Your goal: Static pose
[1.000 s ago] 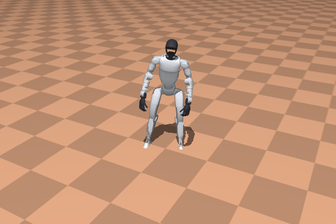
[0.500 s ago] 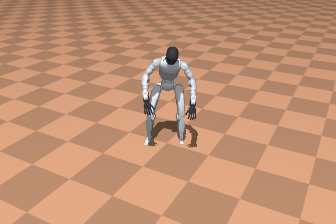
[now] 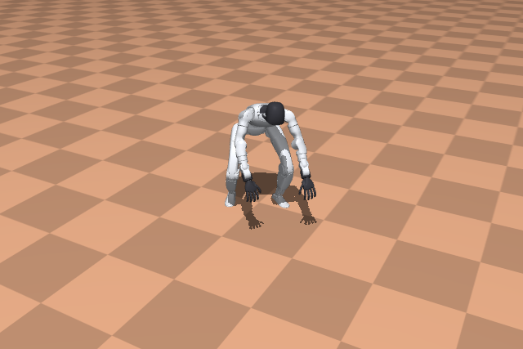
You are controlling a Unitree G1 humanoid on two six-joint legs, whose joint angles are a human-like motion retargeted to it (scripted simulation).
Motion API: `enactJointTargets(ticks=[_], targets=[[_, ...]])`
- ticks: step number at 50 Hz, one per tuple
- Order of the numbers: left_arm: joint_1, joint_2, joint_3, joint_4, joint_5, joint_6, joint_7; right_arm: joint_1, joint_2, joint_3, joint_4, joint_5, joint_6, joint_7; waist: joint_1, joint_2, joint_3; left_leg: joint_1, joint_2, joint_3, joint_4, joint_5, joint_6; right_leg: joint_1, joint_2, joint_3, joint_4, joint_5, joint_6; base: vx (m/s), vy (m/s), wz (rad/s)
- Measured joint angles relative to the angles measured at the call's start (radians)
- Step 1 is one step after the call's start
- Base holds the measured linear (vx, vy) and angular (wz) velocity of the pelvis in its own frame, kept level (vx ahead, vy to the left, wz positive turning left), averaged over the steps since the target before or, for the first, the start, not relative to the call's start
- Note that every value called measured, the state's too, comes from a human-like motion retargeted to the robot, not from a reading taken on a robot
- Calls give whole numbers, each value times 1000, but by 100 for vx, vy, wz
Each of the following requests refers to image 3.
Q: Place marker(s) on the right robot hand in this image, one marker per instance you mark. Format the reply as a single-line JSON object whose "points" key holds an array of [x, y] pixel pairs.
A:
{"points": [[251, 186]]}

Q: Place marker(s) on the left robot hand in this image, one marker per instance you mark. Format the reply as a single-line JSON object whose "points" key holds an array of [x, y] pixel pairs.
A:
{"points": [[307, 184]]}

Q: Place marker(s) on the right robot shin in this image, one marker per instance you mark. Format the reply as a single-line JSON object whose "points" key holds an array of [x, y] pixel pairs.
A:
{"points": [[230, 185]]}

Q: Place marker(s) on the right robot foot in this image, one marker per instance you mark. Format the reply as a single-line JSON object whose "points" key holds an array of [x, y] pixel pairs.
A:
{"points": [[230, 200]]}

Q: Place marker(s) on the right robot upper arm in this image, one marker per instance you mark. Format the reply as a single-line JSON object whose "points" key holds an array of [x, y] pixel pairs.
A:
{"points": [[245, 117]]}

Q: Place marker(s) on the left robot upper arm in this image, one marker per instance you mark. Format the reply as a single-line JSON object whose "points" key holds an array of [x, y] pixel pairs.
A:
{"points": [[293, 127]]}

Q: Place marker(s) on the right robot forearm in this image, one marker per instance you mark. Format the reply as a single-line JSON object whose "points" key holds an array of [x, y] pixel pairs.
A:
{"points": [[241, 154]]}

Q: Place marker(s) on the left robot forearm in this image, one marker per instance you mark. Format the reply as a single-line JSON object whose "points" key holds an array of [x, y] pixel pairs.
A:
{"points": [[301, 156]]}

